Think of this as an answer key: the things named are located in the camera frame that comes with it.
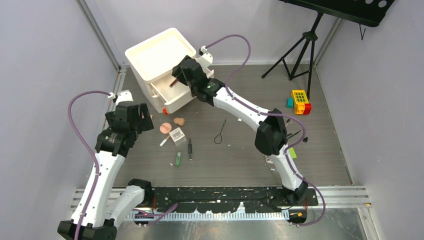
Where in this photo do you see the white drawer organizer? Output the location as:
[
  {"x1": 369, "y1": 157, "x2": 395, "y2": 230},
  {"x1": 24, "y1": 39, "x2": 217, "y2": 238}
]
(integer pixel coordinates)
[{"x1": 124, "y1": 27, "x2": 214, "y2": 114}]

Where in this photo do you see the white concealer stick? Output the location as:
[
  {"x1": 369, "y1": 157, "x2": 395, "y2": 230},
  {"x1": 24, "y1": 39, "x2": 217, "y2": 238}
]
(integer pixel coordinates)
[{"x1": 159, "y1": 134, "x2": 171, "y2": 147}]

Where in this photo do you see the dark green makeup stick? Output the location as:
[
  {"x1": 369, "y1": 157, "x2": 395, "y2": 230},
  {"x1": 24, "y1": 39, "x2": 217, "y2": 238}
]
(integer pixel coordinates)
[{"x1": 188, "y1": 138, "x2": 193, "y2": 161}]

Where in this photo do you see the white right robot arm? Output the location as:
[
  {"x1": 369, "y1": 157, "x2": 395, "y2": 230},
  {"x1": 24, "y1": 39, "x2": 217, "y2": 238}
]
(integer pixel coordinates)
[{"x1": 171, "y1": 56, "x2": 309, "y2": 205}]

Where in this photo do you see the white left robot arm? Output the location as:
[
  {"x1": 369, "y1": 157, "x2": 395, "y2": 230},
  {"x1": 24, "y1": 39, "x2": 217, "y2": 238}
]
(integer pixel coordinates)
[{"x1": 57, "y1": 101, "x2": 154, "y2": 240}]

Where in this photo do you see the beige makeup sponge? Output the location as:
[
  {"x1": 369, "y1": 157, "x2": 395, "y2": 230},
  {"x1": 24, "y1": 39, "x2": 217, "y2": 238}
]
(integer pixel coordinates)
[{"x1": 173, "y1": 117, "x2": 185, "y2": 127}]

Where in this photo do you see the black makeup pencil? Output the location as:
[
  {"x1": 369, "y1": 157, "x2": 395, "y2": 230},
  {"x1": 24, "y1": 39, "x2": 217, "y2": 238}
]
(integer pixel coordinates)
[{"x1": 286, "y1": 130, "x2": 302, "y2": 139}]

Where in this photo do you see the pink powder puff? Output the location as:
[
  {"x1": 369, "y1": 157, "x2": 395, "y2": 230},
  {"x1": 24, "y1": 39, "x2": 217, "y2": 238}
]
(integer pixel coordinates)
[{"x1": 159, "y1": 122, "x2": 173, "y2": 134}]

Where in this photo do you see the white barcode box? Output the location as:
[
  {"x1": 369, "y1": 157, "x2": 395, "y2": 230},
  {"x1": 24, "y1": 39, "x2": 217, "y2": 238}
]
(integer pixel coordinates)
[{"x1": 169, "y1": 127, "x2": 187, "y2": 146}]

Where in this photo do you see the green lip balm tube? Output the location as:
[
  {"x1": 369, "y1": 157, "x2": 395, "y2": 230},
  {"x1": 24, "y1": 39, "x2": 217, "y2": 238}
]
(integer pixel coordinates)
[{"x1": 175, "y1": 152, "x2": 182, "y2": 167}]

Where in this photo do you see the black hair loop tool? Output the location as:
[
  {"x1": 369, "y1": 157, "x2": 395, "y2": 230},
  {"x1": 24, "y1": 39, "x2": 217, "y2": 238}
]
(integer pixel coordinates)
[{"x1": 213, "y1": 119, "x2": 227, "y2": 145}]

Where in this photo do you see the teal wooden block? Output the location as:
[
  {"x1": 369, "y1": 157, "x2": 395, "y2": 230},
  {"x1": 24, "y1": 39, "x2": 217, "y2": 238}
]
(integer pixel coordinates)
[{"x1": 286, "y1": 97, "x2": 294, "y2": 109}]

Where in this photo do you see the yellow toy block house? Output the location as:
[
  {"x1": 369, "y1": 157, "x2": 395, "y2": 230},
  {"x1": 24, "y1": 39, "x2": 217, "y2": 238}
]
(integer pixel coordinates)
[{"x1": 291, "y1": 89, "x2": 309, "y2": 115}]

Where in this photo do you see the red toy block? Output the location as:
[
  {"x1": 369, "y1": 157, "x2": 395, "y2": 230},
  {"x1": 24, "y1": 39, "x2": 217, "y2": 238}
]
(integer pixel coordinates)
[{"x1": 302, "y1": 103, "x2": 312, "y2": 115}]

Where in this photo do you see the black tripod stand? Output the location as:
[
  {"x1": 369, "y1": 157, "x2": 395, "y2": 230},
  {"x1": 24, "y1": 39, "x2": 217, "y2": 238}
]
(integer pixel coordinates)
[{"x1": 260, "y1": 11, "x2": 325, "y2": 100}]

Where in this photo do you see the lime green block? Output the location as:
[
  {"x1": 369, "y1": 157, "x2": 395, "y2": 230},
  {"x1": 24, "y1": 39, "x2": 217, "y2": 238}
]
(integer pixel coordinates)
[{"x1": 288, "y1": 147, "x2": 297, "y2": 159}]

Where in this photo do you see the black music stand tray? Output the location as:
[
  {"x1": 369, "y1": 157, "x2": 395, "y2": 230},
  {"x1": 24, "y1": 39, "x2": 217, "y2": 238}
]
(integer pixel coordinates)
[{"x1": 284, "y1": 0, "x2": 395, "y2": 28}]

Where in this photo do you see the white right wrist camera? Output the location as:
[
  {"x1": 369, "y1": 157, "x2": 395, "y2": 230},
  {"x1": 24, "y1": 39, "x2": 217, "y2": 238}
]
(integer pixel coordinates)
[{"x1": 196, "y1": 45, "x2": 213, "y2": 68}]

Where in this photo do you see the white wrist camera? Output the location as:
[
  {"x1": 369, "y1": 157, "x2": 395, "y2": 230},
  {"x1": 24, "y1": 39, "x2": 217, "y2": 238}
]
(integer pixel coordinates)
[
  {"x1": 107, "y1": 90, "x2": 134, "y2": 105},
  {"x1": 196, "y1": 45, "x2": 213, "y2": 68}
]

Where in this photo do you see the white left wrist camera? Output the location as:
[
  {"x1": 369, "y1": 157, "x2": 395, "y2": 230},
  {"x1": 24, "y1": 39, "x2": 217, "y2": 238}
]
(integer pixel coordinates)
[{"x1": 107, "y1": 90, "x2": 134, "y2": 105}]

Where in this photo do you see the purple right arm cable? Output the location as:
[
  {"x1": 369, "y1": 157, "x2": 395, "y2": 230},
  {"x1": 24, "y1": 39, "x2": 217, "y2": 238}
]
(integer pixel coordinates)
[{"x1": 204, "y1": 34, "x2": 327, "y2": 228}]

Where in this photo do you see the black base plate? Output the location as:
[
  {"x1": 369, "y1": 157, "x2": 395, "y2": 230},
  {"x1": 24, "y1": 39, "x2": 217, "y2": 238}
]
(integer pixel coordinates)
[{"x1": 138, "y1": 186, "x2": 319, "y2": 214}]

